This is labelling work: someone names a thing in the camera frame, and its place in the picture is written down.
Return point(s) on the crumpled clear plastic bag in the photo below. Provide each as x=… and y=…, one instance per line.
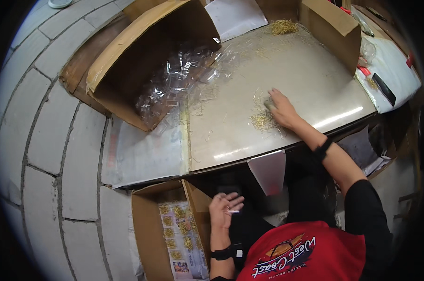
x=367, y=50

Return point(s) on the person's right fingers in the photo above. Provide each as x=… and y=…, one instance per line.
x=276, y=98

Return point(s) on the person's body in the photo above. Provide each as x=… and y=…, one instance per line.
x=320, y=253

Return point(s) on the small red clip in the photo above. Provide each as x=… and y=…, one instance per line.
x=363, y=70
x=409, y=60

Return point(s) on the cardboard box with papers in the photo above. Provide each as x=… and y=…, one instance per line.
x=370, y=154

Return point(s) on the small clear plastic case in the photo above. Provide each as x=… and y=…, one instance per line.
x=233, y=211

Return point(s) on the hanging clear plastic flap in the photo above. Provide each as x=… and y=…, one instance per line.
x=268, y=172

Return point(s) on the black flat tool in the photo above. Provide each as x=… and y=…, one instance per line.
x=384, y=89

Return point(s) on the heap of clear plastic cases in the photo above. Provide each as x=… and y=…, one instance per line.
x=177, y=84

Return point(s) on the cardboard box with packets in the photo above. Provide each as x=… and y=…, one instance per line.
x=148, y=231

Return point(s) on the black wrist band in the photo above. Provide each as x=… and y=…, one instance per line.
x=223, y=253
x=322, y=148

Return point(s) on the open cardboard box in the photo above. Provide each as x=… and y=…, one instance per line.
x=329, y=30

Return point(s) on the white paper sheet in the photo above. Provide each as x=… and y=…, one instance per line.
x=235, y=15

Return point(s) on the person's right hand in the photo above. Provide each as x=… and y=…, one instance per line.
x=285, y=112

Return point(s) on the stack of gold pin packets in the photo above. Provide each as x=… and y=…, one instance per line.
x=182, y=239

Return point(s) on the person's left fingers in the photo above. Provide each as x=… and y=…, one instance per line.
x=233, y=201

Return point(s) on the large tilted cardboard box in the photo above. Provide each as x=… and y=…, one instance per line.
x=141, y=52

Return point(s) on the pile of gold pins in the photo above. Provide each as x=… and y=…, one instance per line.
x=284, y=26
x=263, y=119

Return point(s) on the person's left hand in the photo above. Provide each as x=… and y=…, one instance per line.
x=220, y=212

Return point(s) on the white board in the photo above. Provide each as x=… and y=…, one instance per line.
x=394, y=66

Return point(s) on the clear plastic table sheet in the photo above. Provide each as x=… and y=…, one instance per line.
x=145, y=156

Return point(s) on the long clear plastic bag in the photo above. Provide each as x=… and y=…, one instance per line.
x=362, y=21

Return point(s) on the person's legs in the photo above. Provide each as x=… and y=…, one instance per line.
x=305, y=196

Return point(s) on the white round lid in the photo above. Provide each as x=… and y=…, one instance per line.
x=59, y=3

